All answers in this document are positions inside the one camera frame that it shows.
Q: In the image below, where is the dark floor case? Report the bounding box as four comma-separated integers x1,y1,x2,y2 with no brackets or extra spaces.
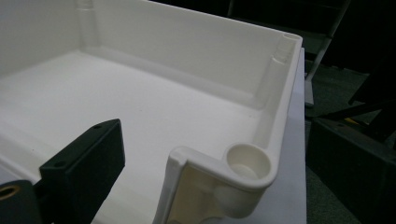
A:
306,117,396,224

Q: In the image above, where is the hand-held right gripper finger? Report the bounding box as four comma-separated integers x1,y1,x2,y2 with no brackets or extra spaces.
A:
38,118,126,224

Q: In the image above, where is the white plastic box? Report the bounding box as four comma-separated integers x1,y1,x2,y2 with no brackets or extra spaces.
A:
0,0,304,224

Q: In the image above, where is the white metal stand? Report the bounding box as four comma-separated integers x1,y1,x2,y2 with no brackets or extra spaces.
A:
304,0,353,108

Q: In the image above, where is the white table sheet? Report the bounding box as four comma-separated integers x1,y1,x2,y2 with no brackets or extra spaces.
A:
248,47,308,224

